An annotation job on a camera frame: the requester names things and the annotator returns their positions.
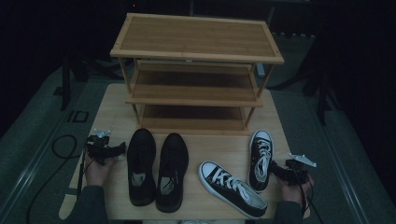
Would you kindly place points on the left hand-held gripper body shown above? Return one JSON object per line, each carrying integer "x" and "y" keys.
{"x": 99, "y": 149}

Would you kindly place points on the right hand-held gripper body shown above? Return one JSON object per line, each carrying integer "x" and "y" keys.
{"x": 295, "y": 175}

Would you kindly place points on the black leather shoe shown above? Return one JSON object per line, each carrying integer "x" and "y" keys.
{"x": 141, "y": 146}
{"x": 174, "y": 152}

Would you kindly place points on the black white canvas sneaker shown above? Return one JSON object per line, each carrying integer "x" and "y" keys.
{"x": 225, "y": 190}
{"x": 263, "y": 137}

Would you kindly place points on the wooden three-tier shoe rack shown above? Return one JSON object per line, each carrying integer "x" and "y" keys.
{"x": 196, "y": 37}

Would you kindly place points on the person's right hand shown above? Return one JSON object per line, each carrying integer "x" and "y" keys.
{"x": 294, "y": 194}

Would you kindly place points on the person's left hand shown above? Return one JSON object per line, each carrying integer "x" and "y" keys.
{"x": 96, "y": 175}

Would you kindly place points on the grey tape piece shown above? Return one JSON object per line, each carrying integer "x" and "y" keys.
{"x": 72, "y": 191}

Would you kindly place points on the black metal stand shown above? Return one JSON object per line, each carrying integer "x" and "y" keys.
{"x": 65, "y": 84}

